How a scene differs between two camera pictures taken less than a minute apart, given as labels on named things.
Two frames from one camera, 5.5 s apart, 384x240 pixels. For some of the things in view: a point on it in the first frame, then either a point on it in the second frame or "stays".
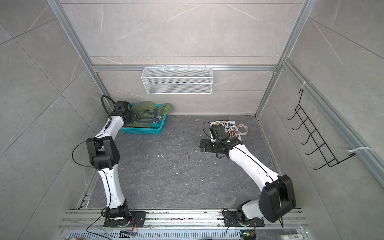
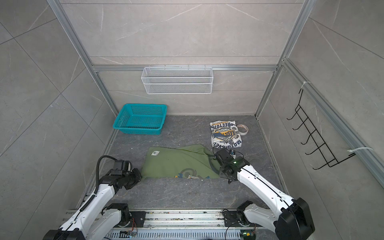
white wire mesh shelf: x=177 y=80 stays
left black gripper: x=133 y=114 to x=138 y=175
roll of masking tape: x=242 y=133 stays
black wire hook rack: x=323 y=151 stays
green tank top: x=148 y=113 to x=196 y=162
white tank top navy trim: x=230 y=126 stays
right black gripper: x=208 y=148 to x=222 y=173
